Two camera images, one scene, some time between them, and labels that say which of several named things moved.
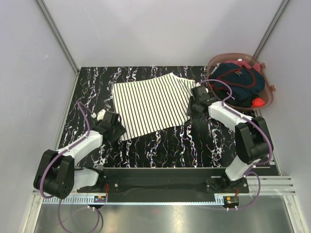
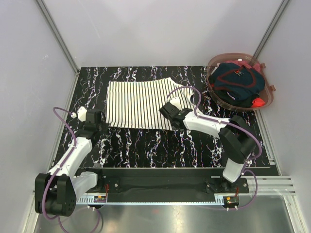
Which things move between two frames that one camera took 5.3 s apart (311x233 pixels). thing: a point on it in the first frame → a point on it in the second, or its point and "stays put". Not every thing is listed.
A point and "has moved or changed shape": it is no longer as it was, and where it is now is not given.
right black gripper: x=189 y=110 → x=176 y=129
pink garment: x=257 y=66 stays put
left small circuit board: x=101 y=199 stays put
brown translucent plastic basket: x=268 y=89 stays put
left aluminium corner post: x=74 y=67 stays put
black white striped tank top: x=144 y=105 has moved or changed shape
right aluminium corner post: x=270 y=28 stays put
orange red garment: x=257 y=102 stays put
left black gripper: x=120 y=131 → x=105 y=127
